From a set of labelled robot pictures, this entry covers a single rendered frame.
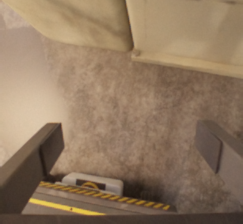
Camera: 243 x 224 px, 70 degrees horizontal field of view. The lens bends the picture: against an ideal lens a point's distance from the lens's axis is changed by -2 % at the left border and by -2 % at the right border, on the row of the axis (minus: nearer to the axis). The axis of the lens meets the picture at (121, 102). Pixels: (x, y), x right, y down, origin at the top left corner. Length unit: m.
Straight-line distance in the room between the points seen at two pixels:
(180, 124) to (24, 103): 0.85
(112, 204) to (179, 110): 0.52
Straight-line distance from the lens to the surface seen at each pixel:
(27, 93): 1.13
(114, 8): 0.65
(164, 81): 0.92
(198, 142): 0.17
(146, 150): 0.90
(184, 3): 0.57
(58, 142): 0.16
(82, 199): 0.65
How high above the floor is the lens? 0.89
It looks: 79 degrees down
